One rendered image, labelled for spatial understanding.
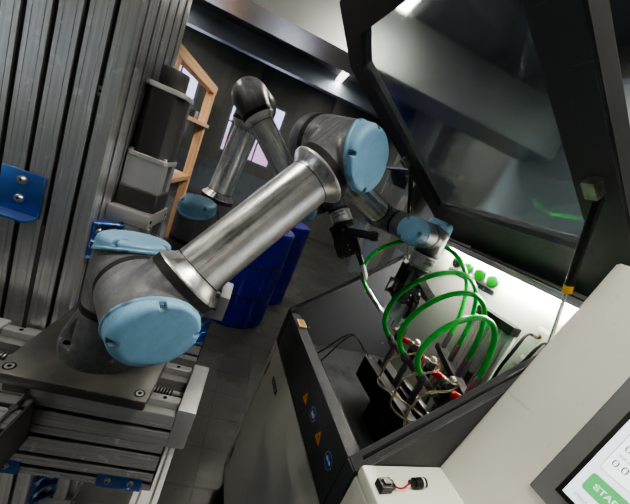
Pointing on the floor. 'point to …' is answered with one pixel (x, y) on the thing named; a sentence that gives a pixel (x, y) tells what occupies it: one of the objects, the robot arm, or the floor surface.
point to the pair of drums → (264, 280)
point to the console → (552, 395)
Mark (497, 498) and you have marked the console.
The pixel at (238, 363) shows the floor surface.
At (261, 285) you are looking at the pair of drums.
